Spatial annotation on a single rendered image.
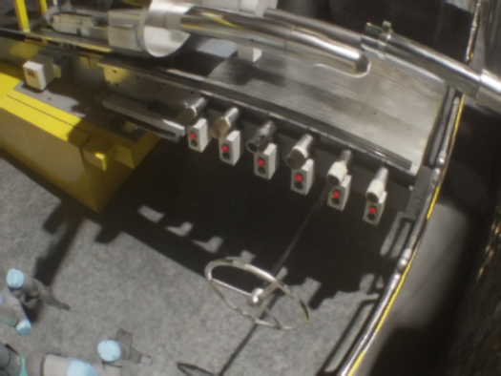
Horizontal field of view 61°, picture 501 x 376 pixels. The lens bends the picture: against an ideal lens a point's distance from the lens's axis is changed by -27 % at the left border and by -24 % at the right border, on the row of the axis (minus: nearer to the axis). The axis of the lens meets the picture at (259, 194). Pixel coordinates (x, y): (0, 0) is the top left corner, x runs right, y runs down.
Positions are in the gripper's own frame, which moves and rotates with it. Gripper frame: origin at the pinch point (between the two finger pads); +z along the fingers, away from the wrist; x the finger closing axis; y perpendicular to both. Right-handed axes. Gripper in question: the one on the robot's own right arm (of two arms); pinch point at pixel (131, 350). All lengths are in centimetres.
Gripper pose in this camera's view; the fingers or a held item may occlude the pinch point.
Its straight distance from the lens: 187.7
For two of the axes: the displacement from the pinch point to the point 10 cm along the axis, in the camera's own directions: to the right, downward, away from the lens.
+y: -3.5, 9.1, -2.3
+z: 0.3, 2.6, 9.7
